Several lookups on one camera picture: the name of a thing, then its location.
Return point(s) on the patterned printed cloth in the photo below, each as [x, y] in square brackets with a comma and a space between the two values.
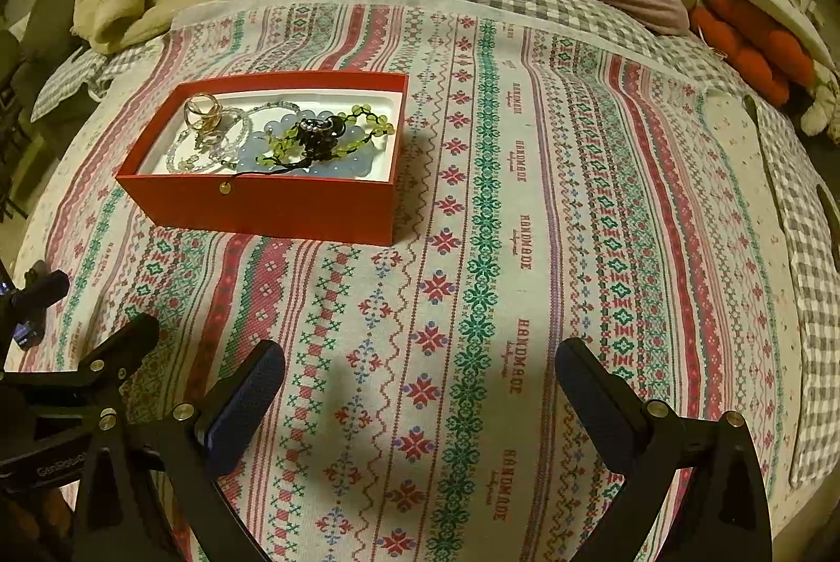
[525, 174]

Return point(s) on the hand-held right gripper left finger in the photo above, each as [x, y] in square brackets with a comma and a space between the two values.
[243, 411]

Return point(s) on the beige plush toy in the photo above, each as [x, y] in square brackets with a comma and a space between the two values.
[823, 102]

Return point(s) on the red jewelry box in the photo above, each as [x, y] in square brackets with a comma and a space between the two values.
[262, 207]

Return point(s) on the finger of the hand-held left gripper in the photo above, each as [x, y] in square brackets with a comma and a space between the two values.
[39, 293]
[111, 362]

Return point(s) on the white floral cloth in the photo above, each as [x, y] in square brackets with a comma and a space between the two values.
[735, 174]

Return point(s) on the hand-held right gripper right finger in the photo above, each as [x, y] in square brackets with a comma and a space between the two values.
[587, 398]

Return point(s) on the orange plush toy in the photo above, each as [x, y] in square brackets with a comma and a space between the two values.
[741, 43]

